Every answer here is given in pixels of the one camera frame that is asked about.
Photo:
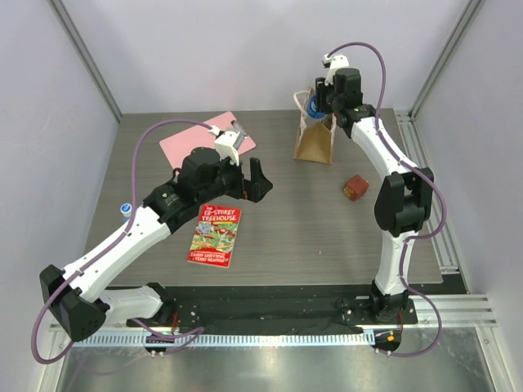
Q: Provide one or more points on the white slotted cable duct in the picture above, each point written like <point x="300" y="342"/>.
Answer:
<point x="145" y="339"/>

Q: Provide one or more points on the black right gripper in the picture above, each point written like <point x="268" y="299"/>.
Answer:
<point x="321" y="96"/>

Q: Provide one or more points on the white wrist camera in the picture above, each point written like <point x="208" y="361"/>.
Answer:
<point x="228" y="142"/>
<point x="333" y="63"/>

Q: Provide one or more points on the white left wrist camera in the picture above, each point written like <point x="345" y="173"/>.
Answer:
<point x="228" y="142"/>

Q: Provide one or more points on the small water bottle blue cap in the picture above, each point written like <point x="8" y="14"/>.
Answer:
<point x="126" y="212"/>

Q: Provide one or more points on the Pocari Sweat plastic bottle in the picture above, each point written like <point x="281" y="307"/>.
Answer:
<point x="312" y="109"/>

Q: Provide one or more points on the pink clipboard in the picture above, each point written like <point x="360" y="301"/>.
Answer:
<point x="180" y="145"/>

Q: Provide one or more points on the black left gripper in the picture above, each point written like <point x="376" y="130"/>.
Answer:
<point x="246" y="184"/>

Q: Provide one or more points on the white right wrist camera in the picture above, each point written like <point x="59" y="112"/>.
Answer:
<point x="333" y="63"/>

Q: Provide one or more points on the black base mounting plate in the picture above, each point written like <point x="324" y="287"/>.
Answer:
<point x="304" y="310"/>

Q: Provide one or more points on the burlap canvas tote bag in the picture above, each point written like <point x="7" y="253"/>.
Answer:
<point x="315" y="137"/>

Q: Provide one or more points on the red cube power adapter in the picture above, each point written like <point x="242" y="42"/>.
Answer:
<point x="355" y="188"/>

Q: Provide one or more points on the red comic paperback book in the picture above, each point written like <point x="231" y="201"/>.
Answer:
<point x="214" y="236"/>

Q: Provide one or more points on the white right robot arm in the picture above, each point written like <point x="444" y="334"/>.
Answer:
<point x="404" y="200"/>

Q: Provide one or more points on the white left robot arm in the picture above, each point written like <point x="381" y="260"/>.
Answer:
<point x="78" y="295"/>

